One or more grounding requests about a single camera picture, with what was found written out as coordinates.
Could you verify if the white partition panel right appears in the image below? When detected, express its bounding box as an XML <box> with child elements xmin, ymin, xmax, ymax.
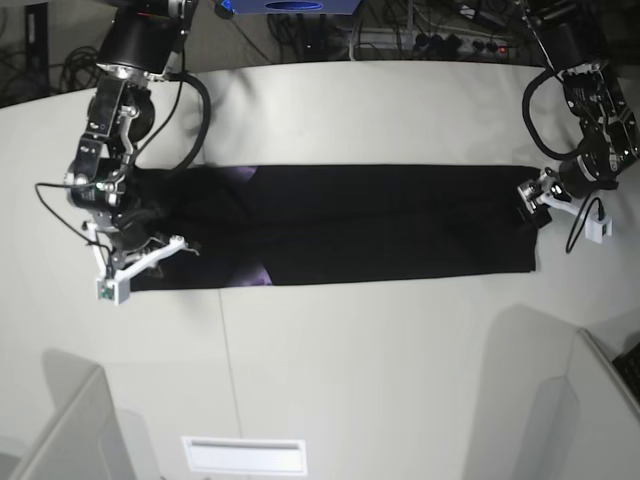
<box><xmin>512</xmin><ymin>329</ymin><xmax>639</xmax><ymax>479</ymax></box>

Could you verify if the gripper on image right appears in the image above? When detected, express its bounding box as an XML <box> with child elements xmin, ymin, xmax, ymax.
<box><xmin>517</xmin><ymin>167</ymin><xmax>577</xmax><ymax>230</ymax></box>

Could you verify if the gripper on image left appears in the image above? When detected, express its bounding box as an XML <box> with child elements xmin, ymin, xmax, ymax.
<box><xmin>67</xmin><ymin>184</ymin><xmax>201</xmax><ymax>258</ymax></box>

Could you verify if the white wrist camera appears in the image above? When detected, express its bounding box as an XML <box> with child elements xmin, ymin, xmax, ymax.
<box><xmin>84</xmin><ymin>222</ymin><xmax>201</xmax><ymax>306</ymax></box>
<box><xmin>542</xmin><ymin>194</ymin><xmax>613</xmax><ymax>246</ymax></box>

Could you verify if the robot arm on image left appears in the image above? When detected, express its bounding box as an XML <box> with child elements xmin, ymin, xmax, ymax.
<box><xmin>63</xmin><ymin>1</ymin><xmax>211</xmax><ymax>262</ymax></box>

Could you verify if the blue box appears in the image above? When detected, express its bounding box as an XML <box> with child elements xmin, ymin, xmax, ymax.
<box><xmin>219</xmin><ymin>0</ymin><xmax>361</xmax><ymax>15</ymax></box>

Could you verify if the white partition panel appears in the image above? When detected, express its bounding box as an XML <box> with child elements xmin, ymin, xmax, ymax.
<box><xmin>1</xmin><ymin>350</ymin><xmax>136</xmax><ymax>479</ymax></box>
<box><xmin>512</xmin><ymin>329</ymin><xmax>639</xmax><ymax>479</ymax></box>

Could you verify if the black keyboard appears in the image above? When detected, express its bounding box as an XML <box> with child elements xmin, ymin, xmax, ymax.
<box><xmin>613</xmin><ymin>344</ymin><xmax>640</xmax><ymax>401</ymax></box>

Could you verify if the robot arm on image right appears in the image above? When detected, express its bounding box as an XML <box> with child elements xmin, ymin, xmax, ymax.
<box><xmin>518</xmin><ymin>1</ymin><xmax>639</xmax><ymax>228</ymax></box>

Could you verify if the white partition panel left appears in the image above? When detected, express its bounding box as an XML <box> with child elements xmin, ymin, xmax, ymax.
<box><xmin>1</xmin><ymin>350</ymin><xmax>136</xmax><ymax>479</ymax></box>

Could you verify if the black coiled cable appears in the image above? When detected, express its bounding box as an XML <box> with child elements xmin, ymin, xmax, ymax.
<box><xmin>59</xmin><ymin>45</ymin><xmax>106</xmax><ymax>94</ymax></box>

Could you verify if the black T-shirt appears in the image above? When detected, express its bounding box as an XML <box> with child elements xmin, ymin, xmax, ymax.
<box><xmin>132</xmin><ymin>165</ymin><xmax>539</xmax><ymax>292</ymax></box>

